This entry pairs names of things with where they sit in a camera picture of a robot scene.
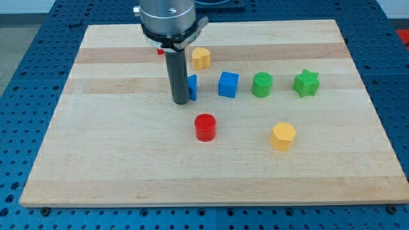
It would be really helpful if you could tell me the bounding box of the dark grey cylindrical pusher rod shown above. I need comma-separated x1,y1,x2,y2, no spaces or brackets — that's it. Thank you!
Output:
165,50,190,105

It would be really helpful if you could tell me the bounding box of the red cylinder block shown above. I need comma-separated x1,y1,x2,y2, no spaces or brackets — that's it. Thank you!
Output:
194,114,217,142

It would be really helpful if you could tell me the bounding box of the green star block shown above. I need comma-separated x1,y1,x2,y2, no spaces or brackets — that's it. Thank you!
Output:
292,69,320,98

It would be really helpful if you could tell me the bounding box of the blue triangular block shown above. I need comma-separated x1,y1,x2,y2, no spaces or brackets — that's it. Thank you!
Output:
188,75,197,101

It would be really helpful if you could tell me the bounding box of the yellow heart block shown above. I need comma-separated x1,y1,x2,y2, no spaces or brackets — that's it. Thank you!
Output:
192,47,211,70

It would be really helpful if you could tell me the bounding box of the blue cube block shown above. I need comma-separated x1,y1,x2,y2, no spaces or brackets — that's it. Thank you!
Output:
218,72,239,98

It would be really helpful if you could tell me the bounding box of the green cylinder block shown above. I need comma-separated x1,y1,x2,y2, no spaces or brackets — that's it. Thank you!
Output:
251,72,273,98

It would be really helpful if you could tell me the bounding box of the light wooden board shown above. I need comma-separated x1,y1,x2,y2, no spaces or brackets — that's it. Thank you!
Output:
20,20,408,208

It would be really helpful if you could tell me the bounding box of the yellow hexagon block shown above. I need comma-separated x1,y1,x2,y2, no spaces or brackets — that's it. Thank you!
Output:
270,122,297,151

